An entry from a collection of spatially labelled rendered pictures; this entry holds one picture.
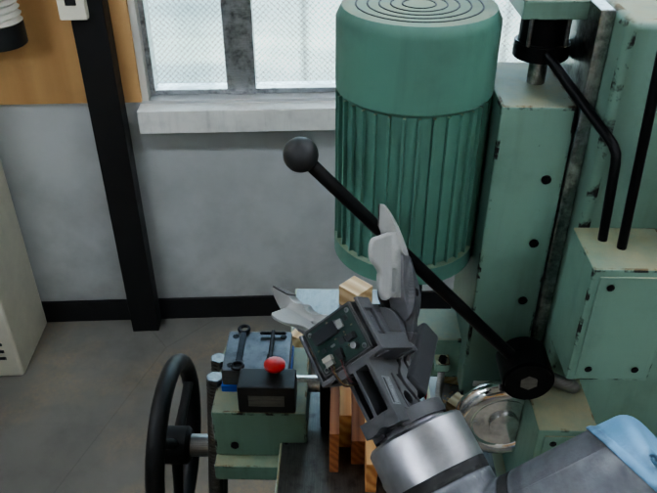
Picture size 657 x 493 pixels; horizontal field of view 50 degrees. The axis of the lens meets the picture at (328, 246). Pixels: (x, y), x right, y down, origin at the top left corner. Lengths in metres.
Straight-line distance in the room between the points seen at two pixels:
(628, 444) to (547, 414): 0.34
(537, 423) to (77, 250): 2.02
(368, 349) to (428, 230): 0.24
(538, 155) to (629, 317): 0.19
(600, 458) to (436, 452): 0.13
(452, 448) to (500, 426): 0.34
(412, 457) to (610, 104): 0.39
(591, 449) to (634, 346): 0.27
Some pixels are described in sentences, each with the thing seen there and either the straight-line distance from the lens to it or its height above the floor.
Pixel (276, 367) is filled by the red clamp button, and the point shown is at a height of 1.02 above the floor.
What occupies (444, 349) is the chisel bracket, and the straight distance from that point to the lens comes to 0.99.
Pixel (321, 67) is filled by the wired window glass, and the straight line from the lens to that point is 2.31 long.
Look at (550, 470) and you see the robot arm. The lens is 0.58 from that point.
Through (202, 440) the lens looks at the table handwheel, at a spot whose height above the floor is 0.83.
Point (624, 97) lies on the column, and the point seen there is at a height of 1.45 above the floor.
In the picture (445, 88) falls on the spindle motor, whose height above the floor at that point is 1.44.
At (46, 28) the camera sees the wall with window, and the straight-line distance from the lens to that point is 2.29.
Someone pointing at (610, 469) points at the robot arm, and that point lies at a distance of 0.56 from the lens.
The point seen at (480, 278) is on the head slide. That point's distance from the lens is 0.88.
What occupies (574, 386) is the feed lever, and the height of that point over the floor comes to 1.10.
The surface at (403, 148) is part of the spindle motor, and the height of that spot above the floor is 1.38.
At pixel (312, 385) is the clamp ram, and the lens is 1.07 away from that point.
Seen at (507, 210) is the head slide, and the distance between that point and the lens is 0.83.
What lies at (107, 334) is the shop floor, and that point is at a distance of 2.73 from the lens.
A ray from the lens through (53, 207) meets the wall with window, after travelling 2.57.
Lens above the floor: 1.71
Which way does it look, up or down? 34 degrees down
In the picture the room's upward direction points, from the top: straight up
